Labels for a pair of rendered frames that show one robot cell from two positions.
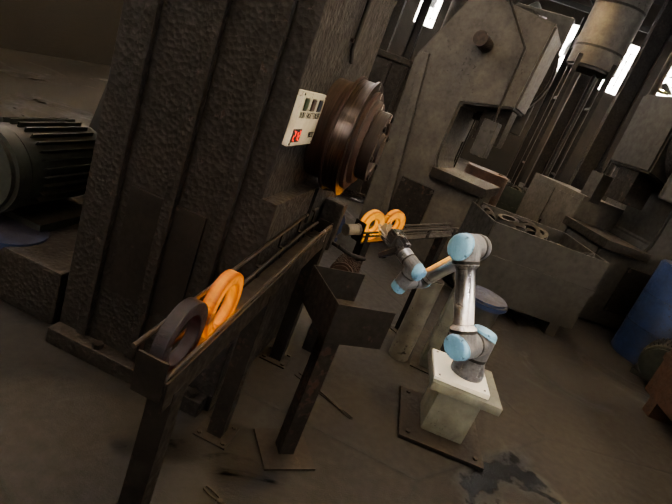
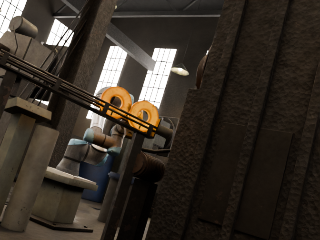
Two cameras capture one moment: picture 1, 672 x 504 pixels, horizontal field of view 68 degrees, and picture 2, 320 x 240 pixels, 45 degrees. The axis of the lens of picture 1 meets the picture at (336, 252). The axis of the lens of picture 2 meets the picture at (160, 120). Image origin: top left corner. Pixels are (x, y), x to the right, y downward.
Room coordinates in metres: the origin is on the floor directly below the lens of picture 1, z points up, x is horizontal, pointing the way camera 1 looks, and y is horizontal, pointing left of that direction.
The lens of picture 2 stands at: (4.13, 0.79, 0.36)
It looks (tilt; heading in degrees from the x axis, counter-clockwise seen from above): 11 degrees up; 206
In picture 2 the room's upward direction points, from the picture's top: 17 degrees clockwise
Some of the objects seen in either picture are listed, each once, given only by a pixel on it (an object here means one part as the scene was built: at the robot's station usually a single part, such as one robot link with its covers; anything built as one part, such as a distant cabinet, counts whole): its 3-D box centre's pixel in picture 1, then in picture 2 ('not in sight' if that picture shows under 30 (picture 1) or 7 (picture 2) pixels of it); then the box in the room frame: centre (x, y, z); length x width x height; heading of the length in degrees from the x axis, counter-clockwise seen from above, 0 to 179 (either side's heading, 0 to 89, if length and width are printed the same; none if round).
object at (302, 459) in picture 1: (316, 376); not in sight; (1.51, -0.09, 0.36); 0.26 x 0.20 x 0.72; 27
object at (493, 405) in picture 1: (462, 379); (65, 178); (2.05, -0.75, 0.28); 0.32 x 0.32 x 0.04; 88
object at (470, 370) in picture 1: (470, 363); (69, 165); (2.05, -0.75, 0.37); 0.15 x 0.15 x 0.10
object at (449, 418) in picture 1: (448, 405); (56, 201); (2.05, -0.75, 0.13); 0.40 x 0.40 x 0.26; 88
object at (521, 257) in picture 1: (514, 263); not in sight; (4.29, -1.50, 0.39); 1.03 x 0.83 x 0.77; 97
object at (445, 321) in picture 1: (446, 319); (8, 159); (2.61, -0.72, 0.31); 0.24 x 0.16 x 0.62; 172
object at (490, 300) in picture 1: (469, 323); not in sight; (2.94, -0.95, 0.22); 0.32 x 0.32 x 0.43
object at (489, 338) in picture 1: (479, 342); (77, 149); (2.04, -0.74, 0.49); 0.13 x 0.12 x 0.14; 136
